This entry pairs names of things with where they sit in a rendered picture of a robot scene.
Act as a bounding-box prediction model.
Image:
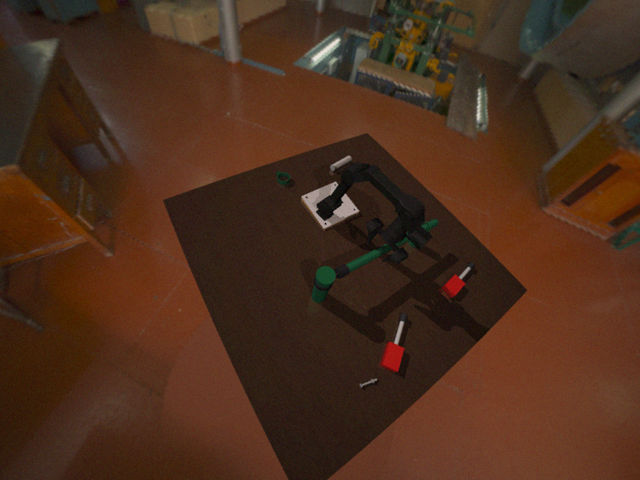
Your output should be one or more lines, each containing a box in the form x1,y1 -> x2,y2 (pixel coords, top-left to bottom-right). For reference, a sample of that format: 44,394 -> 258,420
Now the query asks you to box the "small grey bolt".
360,378 -> 377,388

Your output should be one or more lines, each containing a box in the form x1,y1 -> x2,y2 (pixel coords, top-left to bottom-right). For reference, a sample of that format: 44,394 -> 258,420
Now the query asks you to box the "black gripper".
366,218 -> 408,264

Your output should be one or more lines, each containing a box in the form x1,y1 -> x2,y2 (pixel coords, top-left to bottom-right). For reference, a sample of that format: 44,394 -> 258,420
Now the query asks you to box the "white cylinder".
330,156 -> 352,171

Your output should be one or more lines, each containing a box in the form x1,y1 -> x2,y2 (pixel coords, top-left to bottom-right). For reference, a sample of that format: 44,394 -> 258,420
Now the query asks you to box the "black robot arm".
316,162 -> 432,250

